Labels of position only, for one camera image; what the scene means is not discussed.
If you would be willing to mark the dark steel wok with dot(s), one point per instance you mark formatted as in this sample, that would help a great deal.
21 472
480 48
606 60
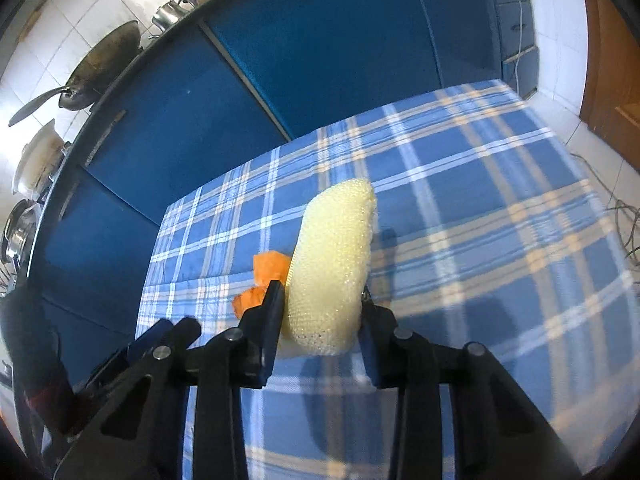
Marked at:
105 55

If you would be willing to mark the steel kettle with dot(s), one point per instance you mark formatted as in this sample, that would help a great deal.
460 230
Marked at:
167 15

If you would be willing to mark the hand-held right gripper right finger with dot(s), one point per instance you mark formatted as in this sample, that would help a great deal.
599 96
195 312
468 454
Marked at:
372 360

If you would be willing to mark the white clay pot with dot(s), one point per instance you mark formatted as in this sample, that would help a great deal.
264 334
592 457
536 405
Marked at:
37 160

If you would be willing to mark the round orange plastic bag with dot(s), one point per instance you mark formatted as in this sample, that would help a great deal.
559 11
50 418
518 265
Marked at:
270 267

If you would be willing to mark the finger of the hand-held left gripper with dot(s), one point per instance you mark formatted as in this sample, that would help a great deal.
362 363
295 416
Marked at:
140 347

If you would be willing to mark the blue kitchen cabinet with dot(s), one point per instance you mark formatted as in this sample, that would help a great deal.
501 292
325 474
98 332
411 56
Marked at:
325 35

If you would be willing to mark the cream mesh sponge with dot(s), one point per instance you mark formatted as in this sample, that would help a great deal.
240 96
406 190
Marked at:
330 270

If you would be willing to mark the wooden door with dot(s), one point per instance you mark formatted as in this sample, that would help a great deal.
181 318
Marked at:
615 60

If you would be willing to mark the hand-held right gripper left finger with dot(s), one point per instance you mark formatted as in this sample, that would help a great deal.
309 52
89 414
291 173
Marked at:
265 325

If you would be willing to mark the blue plaid tablecloth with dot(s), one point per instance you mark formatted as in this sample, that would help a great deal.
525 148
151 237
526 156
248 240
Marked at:
475 185

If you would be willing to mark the stainless steel pot with lid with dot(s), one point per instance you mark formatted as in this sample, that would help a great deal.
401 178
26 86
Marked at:
20 235

